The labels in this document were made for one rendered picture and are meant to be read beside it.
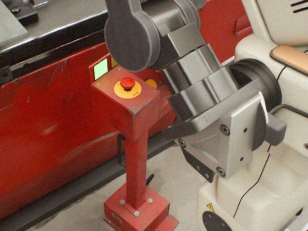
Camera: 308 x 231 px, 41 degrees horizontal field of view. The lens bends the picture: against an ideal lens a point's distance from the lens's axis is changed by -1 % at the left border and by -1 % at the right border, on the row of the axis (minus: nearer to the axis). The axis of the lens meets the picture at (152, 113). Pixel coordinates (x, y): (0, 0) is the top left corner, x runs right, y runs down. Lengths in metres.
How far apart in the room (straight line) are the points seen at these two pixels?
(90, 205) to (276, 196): 1.13
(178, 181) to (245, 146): 1.36
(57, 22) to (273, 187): 0.73
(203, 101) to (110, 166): 1.38
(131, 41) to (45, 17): 0.74
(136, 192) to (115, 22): 1.08
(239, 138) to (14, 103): 0.86
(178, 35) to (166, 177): 1.41
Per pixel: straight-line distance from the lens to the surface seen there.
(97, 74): 1.12
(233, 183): 0.81
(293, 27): 0.54
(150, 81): 1.20
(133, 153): 1.35
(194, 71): 0.49
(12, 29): 0.97
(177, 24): 0.52
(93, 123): 1.48
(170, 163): 1.91
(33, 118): 1.32
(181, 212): 1.78
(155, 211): 1.64
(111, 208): 1.65
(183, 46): 0.49
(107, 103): 1.12
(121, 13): 0.50
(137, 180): 1.46
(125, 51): 0.51
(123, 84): 1.08
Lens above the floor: 1.56
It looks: 48 degrees down
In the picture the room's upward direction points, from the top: 3 degrees clockwise
